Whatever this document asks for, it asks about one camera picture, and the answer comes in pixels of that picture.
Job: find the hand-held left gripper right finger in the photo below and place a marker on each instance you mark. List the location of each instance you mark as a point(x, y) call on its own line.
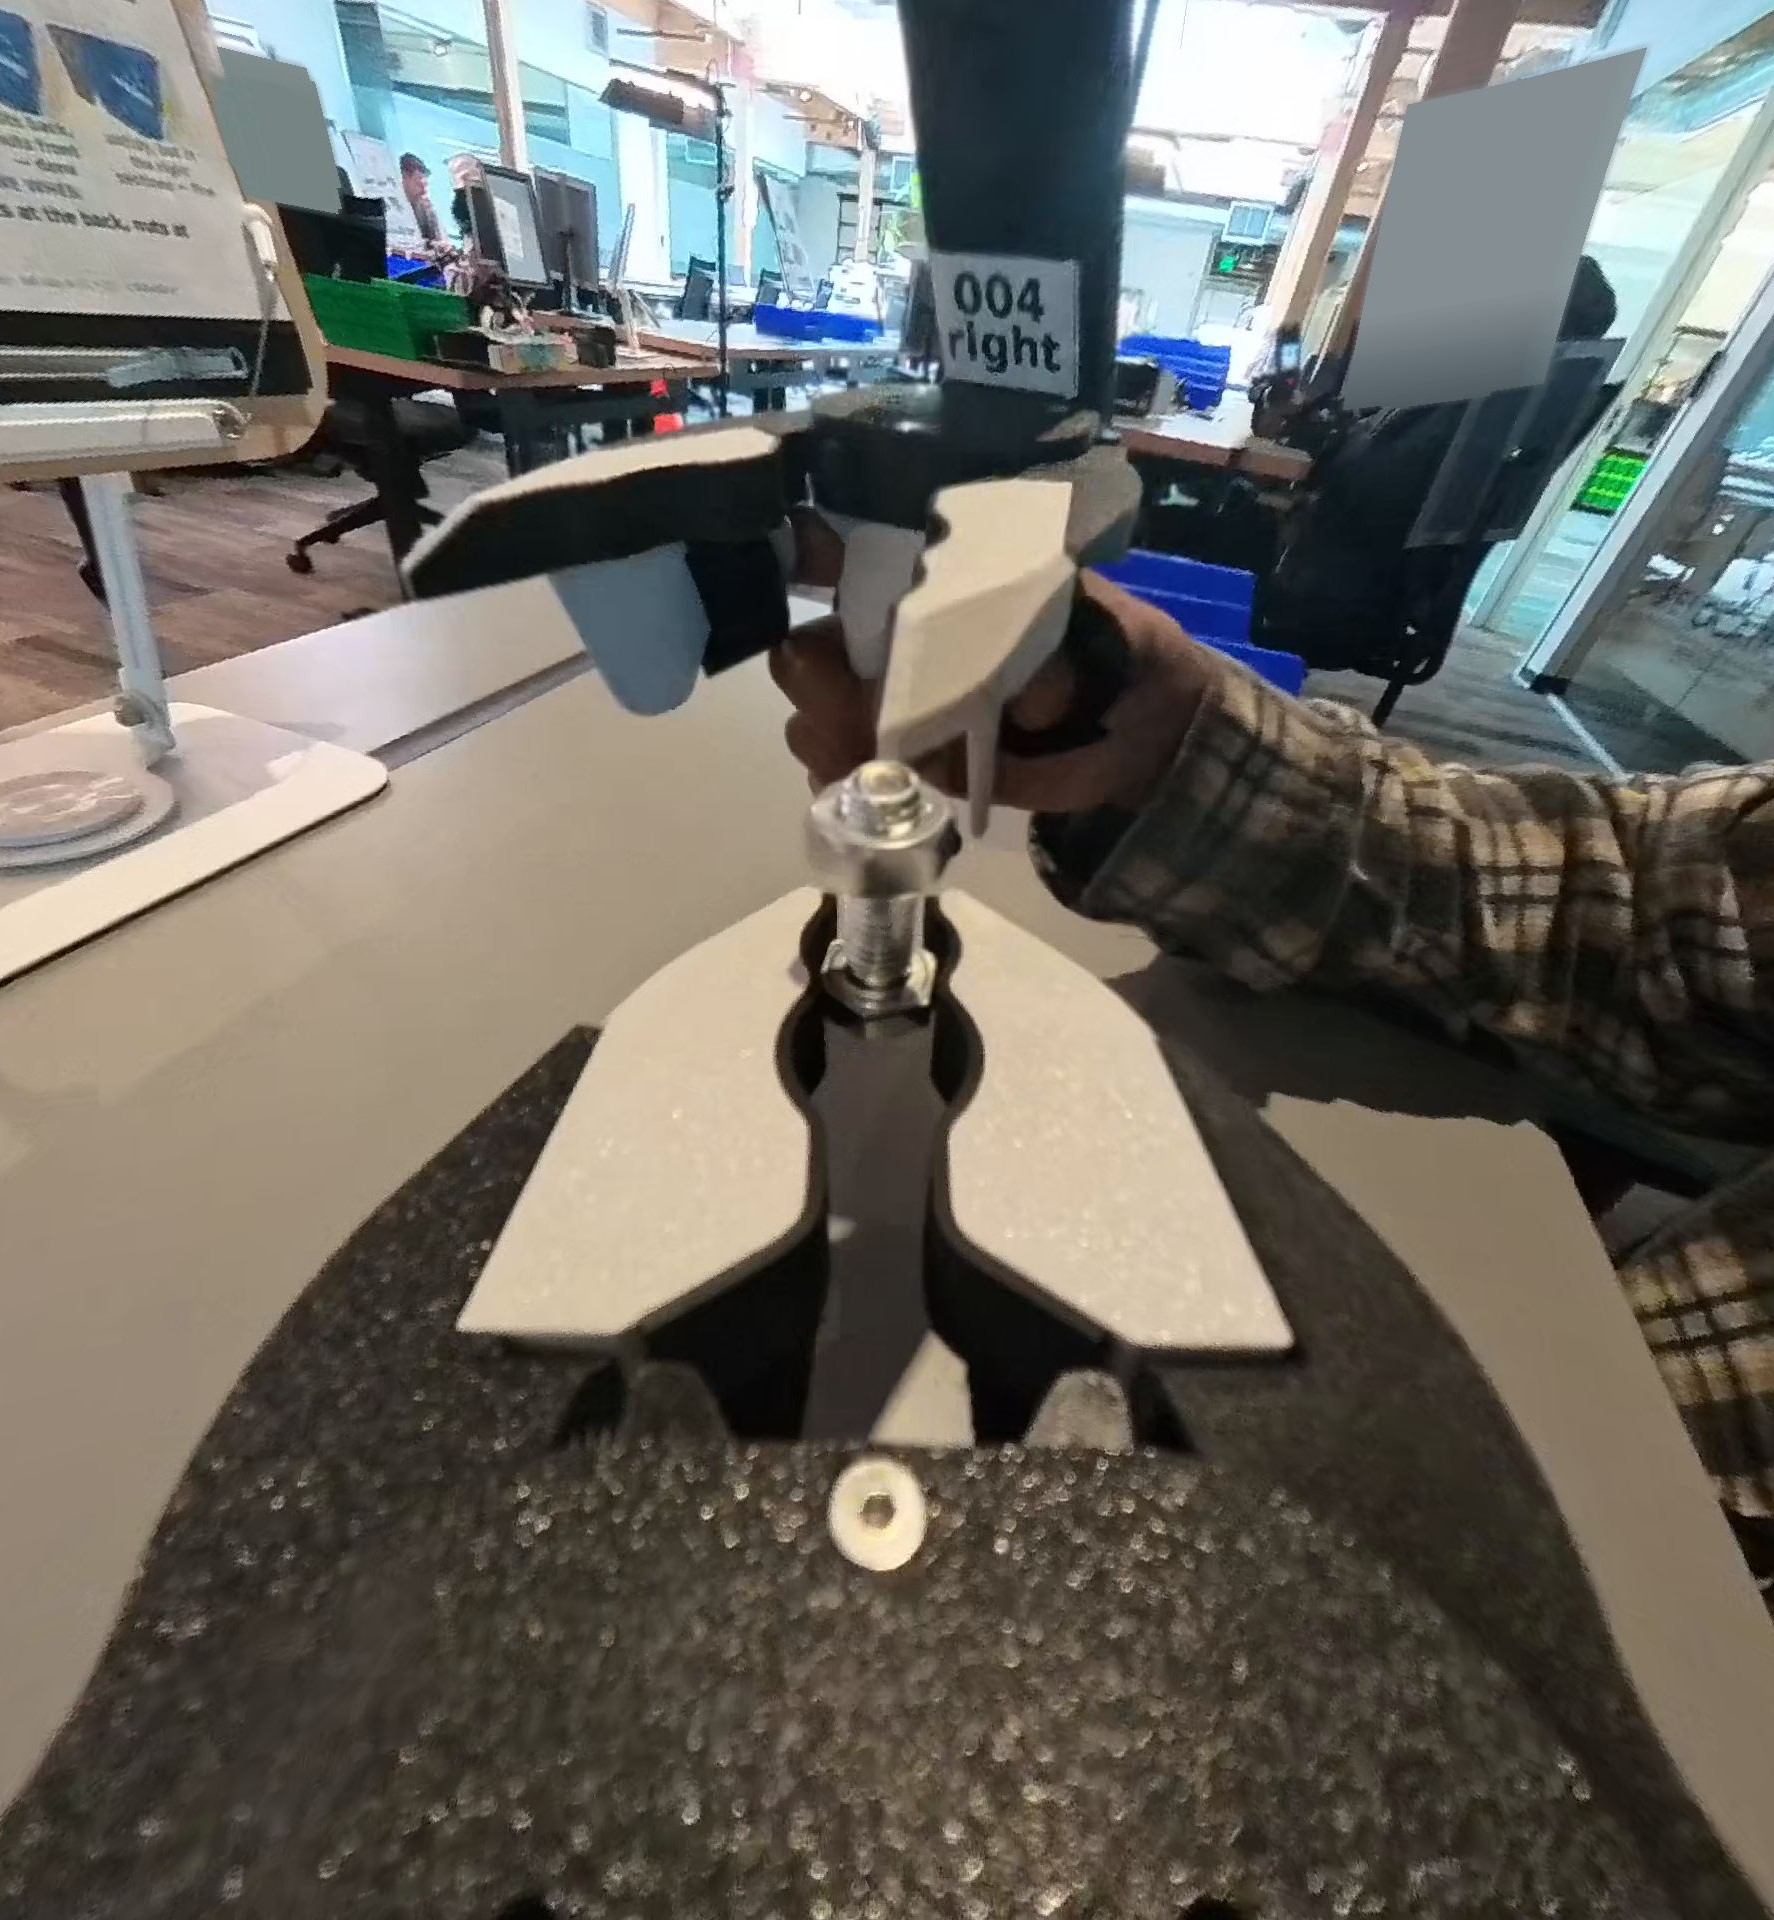
point(1113, 1170)

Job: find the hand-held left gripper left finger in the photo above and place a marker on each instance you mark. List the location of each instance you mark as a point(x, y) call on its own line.
point(633, 1170)

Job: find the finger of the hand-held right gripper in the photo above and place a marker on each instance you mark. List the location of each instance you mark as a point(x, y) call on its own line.
point(991, 599)
point(601, 480)

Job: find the silver hex nut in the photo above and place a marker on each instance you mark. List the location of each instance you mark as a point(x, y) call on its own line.
point(875, 991)

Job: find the silver hex bolt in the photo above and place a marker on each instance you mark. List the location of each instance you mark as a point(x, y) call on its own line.
point(880, 915)

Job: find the person's right forearm plaid sleeve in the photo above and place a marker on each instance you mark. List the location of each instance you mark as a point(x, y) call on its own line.
point(1427, 899)

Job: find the person's right hand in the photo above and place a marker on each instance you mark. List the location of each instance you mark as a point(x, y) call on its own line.
point(826, 705)

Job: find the wooden desk with black legs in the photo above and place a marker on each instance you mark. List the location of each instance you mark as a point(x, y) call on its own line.
point(528, 368)

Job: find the black computer monitor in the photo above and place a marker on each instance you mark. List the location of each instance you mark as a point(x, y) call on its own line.
point(574, 234)

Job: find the blue plastic bin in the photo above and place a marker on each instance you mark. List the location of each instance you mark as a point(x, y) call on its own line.
point(812, 319)

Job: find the green plastic bins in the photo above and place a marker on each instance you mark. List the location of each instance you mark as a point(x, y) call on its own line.
point(384, 315)

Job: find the monitor showing white page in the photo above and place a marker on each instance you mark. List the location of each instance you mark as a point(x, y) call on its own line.
point(506, 225)

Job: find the blue plastic bins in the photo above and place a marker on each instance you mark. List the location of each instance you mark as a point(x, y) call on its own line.
point(1181, 374)

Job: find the black tripod light stand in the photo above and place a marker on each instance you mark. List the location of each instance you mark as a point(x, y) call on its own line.
point(662, 103)

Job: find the white document stand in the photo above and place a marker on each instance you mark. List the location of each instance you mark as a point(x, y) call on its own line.
point(227, 779)

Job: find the printed instruction sheet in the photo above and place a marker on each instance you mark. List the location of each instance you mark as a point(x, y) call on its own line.
point(78, 181)

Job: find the green lit screen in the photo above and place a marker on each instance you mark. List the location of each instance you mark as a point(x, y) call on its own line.
point(1611, 483)

